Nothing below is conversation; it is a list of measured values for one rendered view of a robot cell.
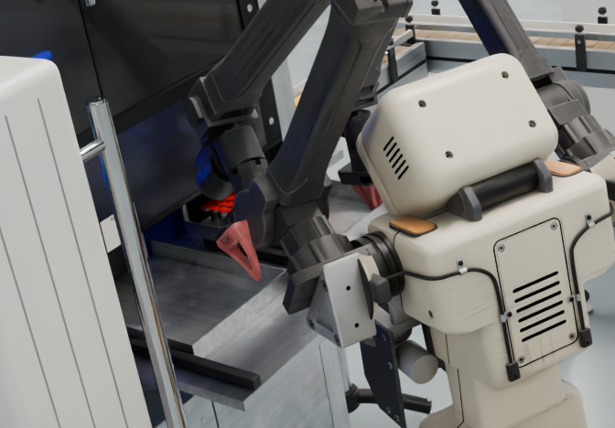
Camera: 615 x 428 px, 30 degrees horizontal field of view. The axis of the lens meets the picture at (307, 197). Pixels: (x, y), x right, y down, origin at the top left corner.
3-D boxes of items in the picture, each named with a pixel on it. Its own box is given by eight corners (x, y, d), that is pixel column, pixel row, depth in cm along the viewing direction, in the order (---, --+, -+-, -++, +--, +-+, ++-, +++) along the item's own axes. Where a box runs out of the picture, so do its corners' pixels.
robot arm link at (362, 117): (349, 117, 210) (374, 106, 213) (330, 112, 216) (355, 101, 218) (357, 152, 213) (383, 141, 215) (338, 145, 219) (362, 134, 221)
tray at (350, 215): (188, 236, 229) (184, 220, 227) (268, 182, 247) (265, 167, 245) (324, 267, 209) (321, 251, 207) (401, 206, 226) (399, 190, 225)
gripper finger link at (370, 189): (367, 204, 227) (357, 160, 224) (397, 206, 222) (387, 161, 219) (348, 219, 222) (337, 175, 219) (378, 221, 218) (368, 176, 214)
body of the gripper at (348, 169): (356, 166, 224) (348, 132, 221) (400, 168, 218) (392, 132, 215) (338, 180, 220) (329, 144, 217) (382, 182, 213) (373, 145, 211)
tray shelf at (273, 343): (37, 345, 203) (35, 335, 203) (275, 180, 252) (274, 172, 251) (245, 411, 175) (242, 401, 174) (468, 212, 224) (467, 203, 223)
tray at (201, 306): (56, 321, 206) (51, 304, 205) (154, 254, 224) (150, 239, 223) (196, 363, 186) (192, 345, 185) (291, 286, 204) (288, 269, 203)
